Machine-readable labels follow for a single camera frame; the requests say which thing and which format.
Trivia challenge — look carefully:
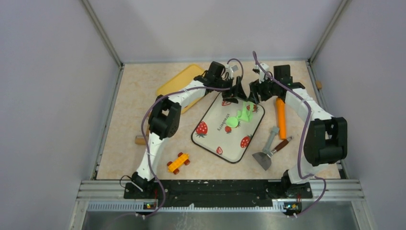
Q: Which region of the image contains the aluminium frame rail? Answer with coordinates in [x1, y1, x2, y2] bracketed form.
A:
[69, 179, 376, 230]

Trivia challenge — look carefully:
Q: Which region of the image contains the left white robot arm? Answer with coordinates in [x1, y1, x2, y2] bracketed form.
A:
[131, 61, 245, 198]

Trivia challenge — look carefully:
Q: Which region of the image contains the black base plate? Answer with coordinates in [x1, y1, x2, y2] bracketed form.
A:
[124, 179, 313, 208]

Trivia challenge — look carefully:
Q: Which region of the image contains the grey plastic tool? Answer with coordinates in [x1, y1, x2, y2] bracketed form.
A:
[262, 126, 280, 154]

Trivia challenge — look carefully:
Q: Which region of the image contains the green dough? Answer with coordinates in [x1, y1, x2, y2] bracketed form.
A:
[237, 101, 254, 122]

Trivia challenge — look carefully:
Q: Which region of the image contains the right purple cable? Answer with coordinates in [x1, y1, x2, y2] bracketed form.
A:
[252, 50, 327, 218]

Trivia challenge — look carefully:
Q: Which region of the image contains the wooden rolling pin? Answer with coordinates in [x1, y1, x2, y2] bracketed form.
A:
[135, 125, 149, 145]

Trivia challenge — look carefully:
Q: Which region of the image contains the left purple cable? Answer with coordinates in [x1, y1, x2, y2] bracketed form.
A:
[136, 58, 244, 219]

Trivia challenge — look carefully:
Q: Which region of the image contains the white strawberry tray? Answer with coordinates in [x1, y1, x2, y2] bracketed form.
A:
[191, 94, 265, 163]

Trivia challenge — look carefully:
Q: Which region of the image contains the round green dough wrapper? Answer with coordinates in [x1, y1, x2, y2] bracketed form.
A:
[226, 116, 239, 128]

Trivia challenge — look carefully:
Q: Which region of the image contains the metal scraper brown handle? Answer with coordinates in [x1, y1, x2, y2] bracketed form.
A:
[252, 136, 293, 171]

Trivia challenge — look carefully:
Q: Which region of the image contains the yellow tray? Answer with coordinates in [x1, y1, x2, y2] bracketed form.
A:
[155, 64, 204, 96]

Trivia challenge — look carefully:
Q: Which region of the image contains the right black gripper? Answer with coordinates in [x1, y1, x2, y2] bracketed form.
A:
[248, 74, 279, 105]

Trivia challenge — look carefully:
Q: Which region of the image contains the yellow toy car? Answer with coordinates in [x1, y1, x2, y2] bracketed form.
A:
[167, 152, 190, 174]

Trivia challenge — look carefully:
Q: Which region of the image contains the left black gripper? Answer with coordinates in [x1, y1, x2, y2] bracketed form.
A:
[214, 76, 247, 104]

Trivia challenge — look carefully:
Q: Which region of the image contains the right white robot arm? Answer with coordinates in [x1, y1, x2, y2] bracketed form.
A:
[248, 63, 347, 197]

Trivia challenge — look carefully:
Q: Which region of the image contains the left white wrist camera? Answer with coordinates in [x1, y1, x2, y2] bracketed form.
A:
[224, 64, 238, 80]

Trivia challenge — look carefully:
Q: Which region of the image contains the purple cable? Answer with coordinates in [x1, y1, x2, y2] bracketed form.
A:
[252, 50, 327, 218]
[136, 58, 244, 219]

